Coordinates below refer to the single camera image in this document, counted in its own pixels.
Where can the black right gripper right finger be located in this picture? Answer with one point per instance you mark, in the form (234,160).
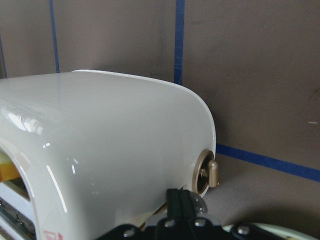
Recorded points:
(195,223)

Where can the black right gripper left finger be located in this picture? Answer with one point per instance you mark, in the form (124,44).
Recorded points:
(167,228)

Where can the white toaster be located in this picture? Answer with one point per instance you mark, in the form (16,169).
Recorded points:
(95,150)

